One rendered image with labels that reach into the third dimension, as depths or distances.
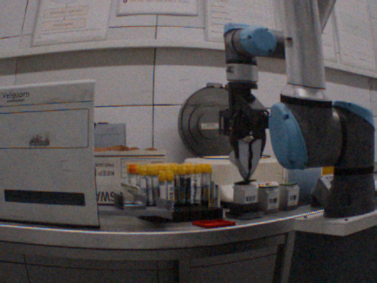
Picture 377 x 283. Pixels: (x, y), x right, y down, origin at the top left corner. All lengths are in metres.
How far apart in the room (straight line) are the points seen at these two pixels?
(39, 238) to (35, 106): 0.28
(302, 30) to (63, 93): 0.50
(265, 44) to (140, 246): 0.50
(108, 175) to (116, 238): 0.37
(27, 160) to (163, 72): 0.91
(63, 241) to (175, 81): 0.97
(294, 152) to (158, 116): 0.98
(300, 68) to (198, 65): 1.01
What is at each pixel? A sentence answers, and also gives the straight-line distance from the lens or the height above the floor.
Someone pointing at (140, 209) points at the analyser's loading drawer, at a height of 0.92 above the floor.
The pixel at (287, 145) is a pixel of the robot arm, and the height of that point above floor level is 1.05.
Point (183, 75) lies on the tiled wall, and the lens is 2.10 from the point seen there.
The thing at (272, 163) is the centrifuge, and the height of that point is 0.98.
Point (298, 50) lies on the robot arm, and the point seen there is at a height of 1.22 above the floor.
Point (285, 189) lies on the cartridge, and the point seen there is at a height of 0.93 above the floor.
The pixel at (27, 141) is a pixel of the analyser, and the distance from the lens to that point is 1.27.
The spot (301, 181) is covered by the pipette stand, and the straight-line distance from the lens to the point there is 1.69.
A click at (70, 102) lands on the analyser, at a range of 1.29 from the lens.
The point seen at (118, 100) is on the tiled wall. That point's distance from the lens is 2.01.
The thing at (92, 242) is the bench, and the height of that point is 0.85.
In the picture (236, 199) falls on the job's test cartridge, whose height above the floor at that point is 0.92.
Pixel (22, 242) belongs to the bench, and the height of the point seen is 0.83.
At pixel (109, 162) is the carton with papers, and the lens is 1.64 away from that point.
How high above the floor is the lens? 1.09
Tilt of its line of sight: 2 degrees down
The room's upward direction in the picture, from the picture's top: straight up
